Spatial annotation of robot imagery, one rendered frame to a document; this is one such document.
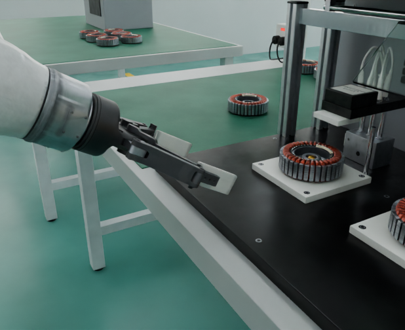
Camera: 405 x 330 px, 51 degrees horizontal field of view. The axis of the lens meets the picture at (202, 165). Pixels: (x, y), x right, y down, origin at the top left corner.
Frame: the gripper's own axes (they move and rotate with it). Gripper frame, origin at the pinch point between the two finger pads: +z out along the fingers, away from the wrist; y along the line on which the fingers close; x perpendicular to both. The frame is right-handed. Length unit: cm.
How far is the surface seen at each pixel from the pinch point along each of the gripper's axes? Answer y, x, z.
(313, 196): 7.6, 2.8, 17.2
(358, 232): 18.5, 2.1, 15.8
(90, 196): -89, -42, 27
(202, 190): -4.3, -5.0, 5.7
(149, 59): -133, 13, 46
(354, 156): -0.5, 12.0, 32.6
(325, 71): -17.6, 26.1, 31.9
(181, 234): -0.2, -11.9, 2.5
